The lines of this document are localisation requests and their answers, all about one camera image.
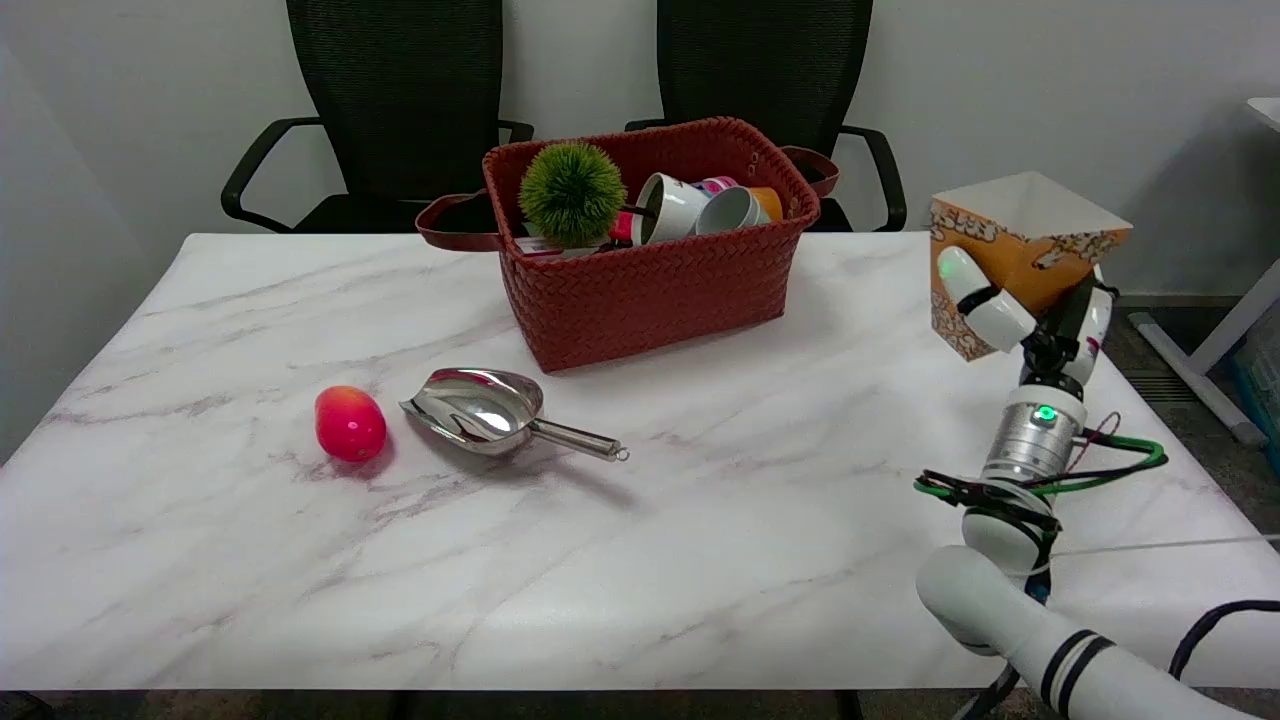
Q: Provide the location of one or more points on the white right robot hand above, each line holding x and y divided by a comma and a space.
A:
990, 305

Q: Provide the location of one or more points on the orange popcorn box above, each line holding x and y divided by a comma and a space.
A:
1020, 245

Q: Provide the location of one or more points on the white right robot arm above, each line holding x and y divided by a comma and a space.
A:
1030, 520

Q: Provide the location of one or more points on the red woven basket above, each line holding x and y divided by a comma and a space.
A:
650, 280

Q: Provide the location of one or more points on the orange cup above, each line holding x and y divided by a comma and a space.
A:
768, 203

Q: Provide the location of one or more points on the grey blue cup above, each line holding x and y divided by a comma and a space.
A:
732, 211

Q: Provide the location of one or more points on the pink patterned cup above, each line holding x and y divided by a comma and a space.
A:
716, 185

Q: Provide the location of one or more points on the black mesh office chair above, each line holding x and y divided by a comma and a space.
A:
395, 110
770, 80

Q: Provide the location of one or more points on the white printed mug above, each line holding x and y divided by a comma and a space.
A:
668, 208

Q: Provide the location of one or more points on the white desk corner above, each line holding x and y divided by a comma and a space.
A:
1265, 110

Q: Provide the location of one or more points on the green fuzzy ball plant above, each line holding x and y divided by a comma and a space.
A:
572, 193

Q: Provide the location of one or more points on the silver metal scoop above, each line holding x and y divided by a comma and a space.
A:
480, 410

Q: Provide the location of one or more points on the red mango fruit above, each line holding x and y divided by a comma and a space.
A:
350, 423

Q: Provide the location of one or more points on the white table leg frame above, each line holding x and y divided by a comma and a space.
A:
1210, 350

